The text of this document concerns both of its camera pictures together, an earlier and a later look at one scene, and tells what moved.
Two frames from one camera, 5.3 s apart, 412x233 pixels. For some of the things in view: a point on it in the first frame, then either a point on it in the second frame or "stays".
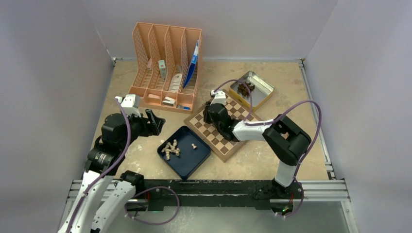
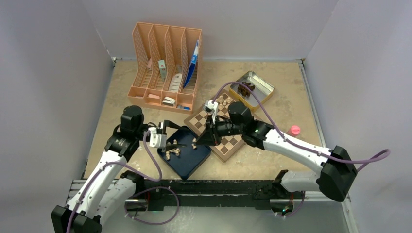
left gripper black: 154,127 → 166,124
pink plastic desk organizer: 166,65 stays
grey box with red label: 163,70 stays
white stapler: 168,101 stays
